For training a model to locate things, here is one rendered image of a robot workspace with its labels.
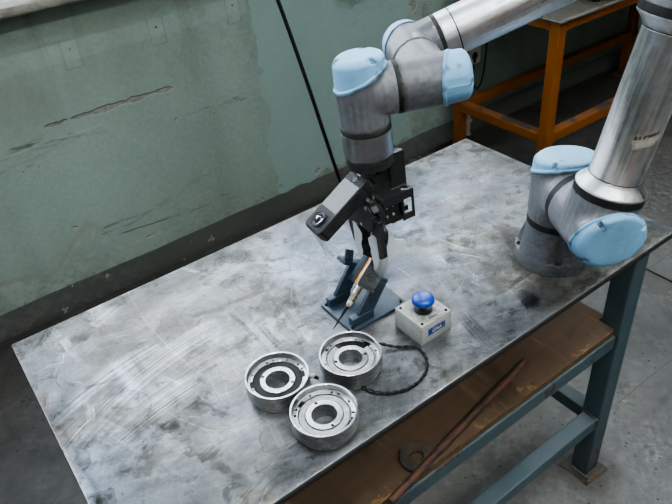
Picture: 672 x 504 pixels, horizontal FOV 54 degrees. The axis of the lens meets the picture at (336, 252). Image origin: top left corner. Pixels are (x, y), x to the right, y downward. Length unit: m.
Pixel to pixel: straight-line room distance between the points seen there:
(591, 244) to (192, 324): 0.72
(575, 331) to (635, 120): 0.65
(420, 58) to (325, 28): 1.92
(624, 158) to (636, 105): 0.08
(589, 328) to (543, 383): 0.21
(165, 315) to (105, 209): 1.35
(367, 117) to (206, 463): 0.56
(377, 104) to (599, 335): 0.88
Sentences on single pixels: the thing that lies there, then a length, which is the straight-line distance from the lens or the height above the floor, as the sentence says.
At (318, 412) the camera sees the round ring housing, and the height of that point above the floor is 0.81.
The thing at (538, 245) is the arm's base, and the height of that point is 0.86.
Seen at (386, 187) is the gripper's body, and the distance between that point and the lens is 1.02.
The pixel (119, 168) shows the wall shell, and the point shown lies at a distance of 2.58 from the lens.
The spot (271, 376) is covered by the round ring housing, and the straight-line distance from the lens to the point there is 1.11.
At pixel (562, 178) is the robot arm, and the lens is 1.23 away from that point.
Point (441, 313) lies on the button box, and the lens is 1.16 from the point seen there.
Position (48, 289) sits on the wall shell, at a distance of 2.71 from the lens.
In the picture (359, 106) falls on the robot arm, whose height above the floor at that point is 1.25.
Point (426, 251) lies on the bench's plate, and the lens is 1.38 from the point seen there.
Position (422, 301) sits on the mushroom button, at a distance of 1.14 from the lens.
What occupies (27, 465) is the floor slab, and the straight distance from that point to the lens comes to 2.29.
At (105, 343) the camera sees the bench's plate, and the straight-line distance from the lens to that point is 1.30.
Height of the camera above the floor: 1.62
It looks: 36 degrees down
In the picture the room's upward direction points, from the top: 6 degrees counter-clockwise
